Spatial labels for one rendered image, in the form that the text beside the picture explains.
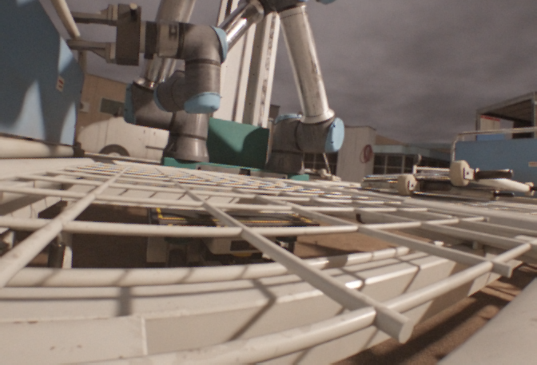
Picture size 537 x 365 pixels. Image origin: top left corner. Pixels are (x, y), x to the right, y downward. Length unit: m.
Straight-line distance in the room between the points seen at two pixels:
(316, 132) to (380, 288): 0.91
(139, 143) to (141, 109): 6.48
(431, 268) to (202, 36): 0.62
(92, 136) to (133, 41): 6.83
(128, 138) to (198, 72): 6.85
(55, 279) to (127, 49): 0.47
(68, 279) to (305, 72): 0.93
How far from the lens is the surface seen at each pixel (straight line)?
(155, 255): 1.18
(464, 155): 1.95
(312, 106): 1.06
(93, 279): 0.34
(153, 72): 0.97
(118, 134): 7.43
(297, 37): 1.01
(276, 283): 0.17
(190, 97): 0.63
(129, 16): 0.68
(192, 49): 0.65
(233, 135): 1.22
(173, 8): 0.95
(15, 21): 0.43
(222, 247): 0.98
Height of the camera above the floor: 0.52
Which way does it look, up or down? 3 degrees up
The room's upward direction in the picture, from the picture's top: 6 degrees clockwise
